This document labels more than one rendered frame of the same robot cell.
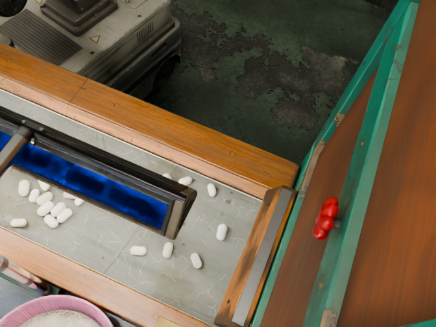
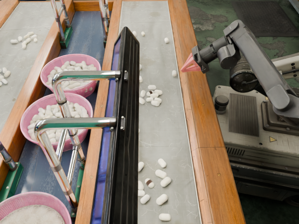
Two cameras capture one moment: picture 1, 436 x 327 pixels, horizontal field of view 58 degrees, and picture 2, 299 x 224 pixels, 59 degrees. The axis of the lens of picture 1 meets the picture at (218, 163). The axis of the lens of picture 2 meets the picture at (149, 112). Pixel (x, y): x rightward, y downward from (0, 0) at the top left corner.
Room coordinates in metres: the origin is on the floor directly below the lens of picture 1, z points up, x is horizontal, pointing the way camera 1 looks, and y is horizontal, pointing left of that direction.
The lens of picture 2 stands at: (0.22, -0.09, 1.50)
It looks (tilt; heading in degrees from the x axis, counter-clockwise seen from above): 46 degrees down; 75
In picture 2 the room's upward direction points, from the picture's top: straight up
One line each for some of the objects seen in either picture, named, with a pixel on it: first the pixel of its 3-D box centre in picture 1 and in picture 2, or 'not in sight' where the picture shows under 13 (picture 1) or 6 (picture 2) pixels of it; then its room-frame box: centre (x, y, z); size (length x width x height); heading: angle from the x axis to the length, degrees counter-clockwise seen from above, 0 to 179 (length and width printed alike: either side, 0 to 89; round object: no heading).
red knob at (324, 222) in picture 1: (328, 220); not in sight; (0.14, -0.11, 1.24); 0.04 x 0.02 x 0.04; 166
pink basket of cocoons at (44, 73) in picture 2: not in sight; (73, 78); (0.12, 0.93, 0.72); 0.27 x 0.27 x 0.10
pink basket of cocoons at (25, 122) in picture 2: not in sight; (60, 124); (0.05, 0.66, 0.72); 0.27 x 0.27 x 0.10
